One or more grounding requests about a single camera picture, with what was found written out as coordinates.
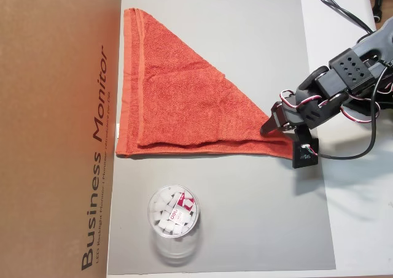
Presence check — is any orange terry towel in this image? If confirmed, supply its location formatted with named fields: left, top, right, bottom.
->
left=115, top=7, right=292, bottom=161

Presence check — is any red white eraser wrapper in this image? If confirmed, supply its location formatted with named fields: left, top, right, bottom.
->
left=169, top=191, right=197, bottom=226

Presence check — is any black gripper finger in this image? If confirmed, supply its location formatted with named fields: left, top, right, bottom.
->
left=260, top=115, right=282, bottom=136

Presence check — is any brown cardboard monitor box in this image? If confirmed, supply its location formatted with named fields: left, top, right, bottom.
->
left=0, top=0, right=123, bottom=278

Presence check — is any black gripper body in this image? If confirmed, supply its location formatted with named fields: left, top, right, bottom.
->
left=271, top=101, right=305, bottom=131

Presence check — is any black power cable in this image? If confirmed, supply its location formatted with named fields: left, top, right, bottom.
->
left=302, top=0, right=374, bottom=33

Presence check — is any clear plastic jar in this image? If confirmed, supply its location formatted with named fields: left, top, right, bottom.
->
left=146, top=184, right=205, bottom=266

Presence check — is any grey desk mat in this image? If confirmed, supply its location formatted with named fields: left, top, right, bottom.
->
left=107, top=0, right=337, bottom=276

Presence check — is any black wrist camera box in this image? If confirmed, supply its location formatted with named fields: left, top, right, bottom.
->
left=291, top=138, right=320, bottom=170

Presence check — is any black camera cable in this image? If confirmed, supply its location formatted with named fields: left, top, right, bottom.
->
left=306, top=84, right=380, bottom=161

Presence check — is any black tripod leg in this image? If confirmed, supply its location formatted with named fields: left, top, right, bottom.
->
left=371, top=0, right=385, bottom=23

